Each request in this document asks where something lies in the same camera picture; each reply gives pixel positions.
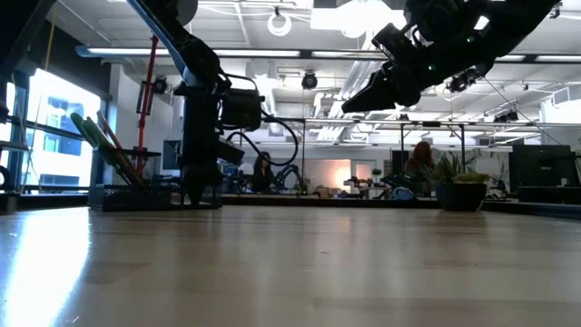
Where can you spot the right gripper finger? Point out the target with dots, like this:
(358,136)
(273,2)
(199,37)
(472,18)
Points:
(374,93)

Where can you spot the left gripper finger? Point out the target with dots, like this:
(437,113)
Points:
(199,184)

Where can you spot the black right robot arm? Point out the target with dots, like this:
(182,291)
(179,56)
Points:
(499,22)

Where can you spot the black background robot arm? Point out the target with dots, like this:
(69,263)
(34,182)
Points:
(288,175)

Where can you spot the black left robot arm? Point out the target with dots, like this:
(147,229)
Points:
(195,50)

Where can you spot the black mesh desk organizer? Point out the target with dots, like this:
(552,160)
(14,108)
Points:
(131,200)

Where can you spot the red vertical pole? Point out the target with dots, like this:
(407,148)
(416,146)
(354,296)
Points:
(146,91)

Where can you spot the person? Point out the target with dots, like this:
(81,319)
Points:
(422,159)
(263,175)

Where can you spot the small background plant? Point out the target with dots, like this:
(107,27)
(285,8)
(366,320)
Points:
(377,172)

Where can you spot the blue round object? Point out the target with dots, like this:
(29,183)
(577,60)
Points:
(402,194)

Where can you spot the potted plant in dark pot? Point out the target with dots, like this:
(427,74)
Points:
(460,196)

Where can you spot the large black computer monitor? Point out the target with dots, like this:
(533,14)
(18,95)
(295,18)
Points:
(542,165)

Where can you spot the black ceiling camera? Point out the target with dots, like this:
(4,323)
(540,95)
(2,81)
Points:
(460,84)
(309,81)
(160,85)
(506,116)

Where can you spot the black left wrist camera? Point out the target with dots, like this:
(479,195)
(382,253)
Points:
(243,109)

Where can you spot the black metal frame stand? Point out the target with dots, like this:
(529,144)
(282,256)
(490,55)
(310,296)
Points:
(290,120)
(431,123)

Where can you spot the round grey overhead camera mount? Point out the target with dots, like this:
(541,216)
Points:
(188,9)

